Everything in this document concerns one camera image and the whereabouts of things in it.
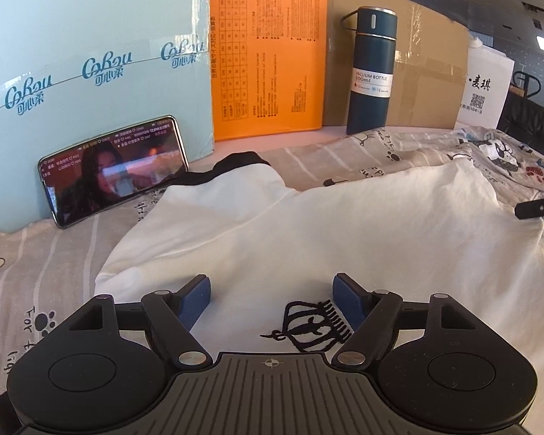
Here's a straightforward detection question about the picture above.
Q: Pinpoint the white t-shirt with print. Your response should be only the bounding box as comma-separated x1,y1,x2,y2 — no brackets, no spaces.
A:
95,159,544,434

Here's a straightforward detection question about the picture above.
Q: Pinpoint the black leather sofa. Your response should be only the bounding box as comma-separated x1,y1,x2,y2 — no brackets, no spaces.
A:
497,91,544,155

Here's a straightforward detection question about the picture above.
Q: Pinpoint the white tote bag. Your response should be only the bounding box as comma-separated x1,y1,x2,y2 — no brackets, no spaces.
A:
455,36,515,129

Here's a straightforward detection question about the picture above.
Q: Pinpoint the smartphone with lit screen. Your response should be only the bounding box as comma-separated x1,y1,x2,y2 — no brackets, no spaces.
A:
37,115,189,229

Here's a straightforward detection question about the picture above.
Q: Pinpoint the black garment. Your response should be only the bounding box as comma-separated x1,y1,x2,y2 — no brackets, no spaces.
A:
166,151,269,186

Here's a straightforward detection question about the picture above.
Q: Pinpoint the brown cardboard box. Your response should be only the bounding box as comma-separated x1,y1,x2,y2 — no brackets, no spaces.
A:
323,0,469,129

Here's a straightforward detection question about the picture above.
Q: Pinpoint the dark blue vacuum bottle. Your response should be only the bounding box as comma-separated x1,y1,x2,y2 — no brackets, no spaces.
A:
341,6,398,136

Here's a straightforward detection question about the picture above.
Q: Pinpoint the light blue carton box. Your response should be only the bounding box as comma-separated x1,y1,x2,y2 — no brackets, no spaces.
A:
0,0,214,233

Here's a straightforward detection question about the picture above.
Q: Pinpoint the orange printed box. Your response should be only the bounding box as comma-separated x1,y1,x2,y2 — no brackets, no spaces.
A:
210,0,328,141

